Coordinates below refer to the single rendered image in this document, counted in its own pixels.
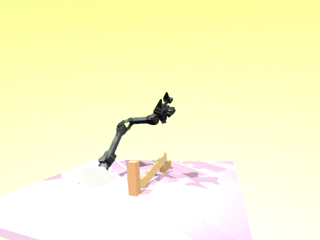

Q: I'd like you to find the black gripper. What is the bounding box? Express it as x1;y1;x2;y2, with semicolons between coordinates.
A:
153;92;173;116

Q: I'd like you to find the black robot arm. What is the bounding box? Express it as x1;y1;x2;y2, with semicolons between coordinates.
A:
98;105;176;171

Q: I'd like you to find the long wooden bed rail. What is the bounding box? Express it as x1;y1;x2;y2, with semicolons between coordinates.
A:
140;152;167;189

